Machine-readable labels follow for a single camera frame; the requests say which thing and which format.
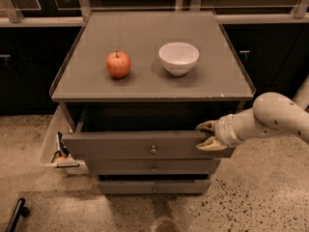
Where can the clear plastic bin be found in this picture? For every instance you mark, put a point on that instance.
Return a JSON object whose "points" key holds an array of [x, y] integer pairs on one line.
{"points": [[50, 155]]}

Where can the grey drawer cabinet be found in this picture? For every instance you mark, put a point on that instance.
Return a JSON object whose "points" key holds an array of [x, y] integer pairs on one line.
{"points": [[149, 98]]}

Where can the grey bottom drawer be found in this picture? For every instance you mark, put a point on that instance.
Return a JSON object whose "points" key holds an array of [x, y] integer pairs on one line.
{"points": [[154, 187]]}

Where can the red apple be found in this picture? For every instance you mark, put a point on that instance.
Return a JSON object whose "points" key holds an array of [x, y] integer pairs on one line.
{"points": [[118, 64]]}

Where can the grey top drawer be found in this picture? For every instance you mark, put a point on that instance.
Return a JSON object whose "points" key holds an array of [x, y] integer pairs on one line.
{"points": [[139, 145]]}

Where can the black lower cabinets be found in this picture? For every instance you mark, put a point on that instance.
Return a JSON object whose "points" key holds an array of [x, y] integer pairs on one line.
{"points": [[276, 56]]}

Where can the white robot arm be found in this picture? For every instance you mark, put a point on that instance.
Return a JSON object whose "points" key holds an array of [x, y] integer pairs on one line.
{"points": [[271, 114]]}

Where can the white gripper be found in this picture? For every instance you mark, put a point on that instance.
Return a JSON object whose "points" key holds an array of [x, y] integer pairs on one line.
{"points": [[224, 131]]}

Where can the black handle bar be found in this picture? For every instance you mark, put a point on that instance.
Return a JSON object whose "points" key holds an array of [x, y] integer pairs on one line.
{"points": [[20, 210]]}

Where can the dark snack bag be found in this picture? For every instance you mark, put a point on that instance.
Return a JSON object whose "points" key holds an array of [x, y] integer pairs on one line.
{"points": [[61, 146]]}

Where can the white bowl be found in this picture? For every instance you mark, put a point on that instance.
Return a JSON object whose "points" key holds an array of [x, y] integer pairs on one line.
{"points": [[178, 58]]}

